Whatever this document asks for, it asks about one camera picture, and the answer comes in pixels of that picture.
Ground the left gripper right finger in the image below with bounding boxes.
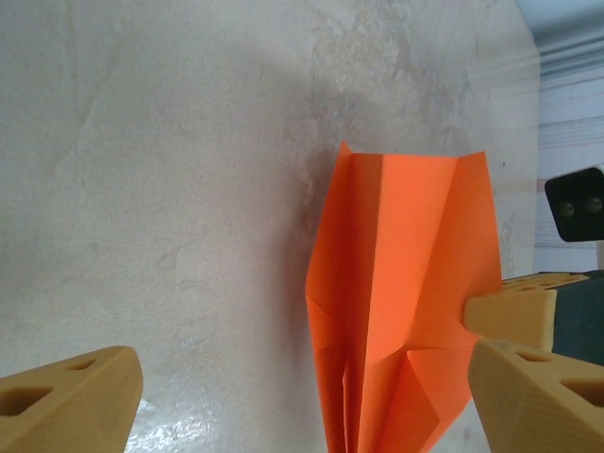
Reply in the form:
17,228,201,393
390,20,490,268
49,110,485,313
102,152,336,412
469,339,604,453

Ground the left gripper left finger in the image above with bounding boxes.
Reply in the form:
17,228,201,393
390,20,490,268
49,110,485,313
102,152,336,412
0,345,145,453

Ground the orange paper sheet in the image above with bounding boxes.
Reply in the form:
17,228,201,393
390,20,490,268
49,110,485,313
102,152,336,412
305,141,502,453

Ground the corrugated translucent side panel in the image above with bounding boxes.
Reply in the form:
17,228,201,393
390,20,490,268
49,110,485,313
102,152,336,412
518,0,604,277

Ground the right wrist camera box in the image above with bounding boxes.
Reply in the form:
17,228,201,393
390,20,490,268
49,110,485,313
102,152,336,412
545,165,604,274

